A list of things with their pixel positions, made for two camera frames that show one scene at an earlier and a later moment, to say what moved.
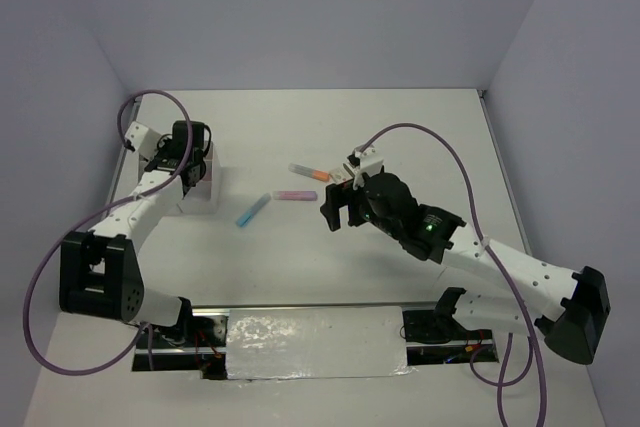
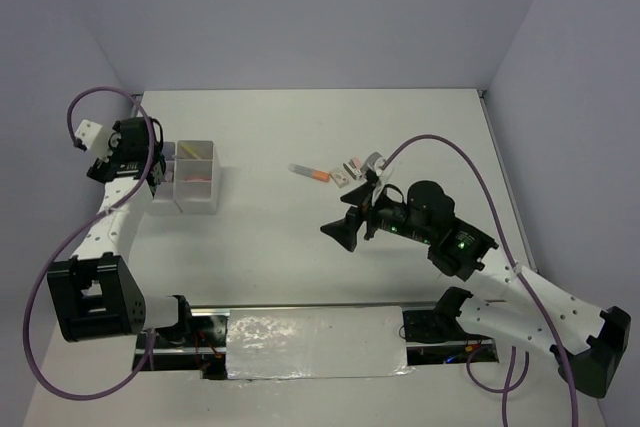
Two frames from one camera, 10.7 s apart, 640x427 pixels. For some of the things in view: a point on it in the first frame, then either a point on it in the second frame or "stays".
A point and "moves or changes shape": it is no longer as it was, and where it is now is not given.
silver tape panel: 319,342 stays
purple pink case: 295,195 moves or changes shape
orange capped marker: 311,173 stays
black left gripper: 164,142 -> 101,167
